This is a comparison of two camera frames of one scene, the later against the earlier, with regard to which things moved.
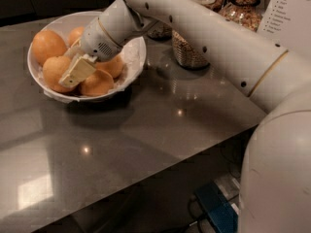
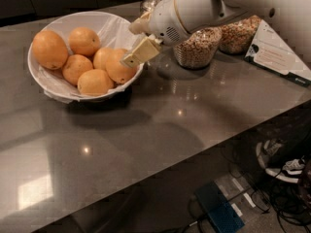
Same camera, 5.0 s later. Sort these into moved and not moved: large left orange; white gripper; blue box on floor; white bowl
Moved: white gripper
Not moved: blue box on floor; white bowl; large left orange
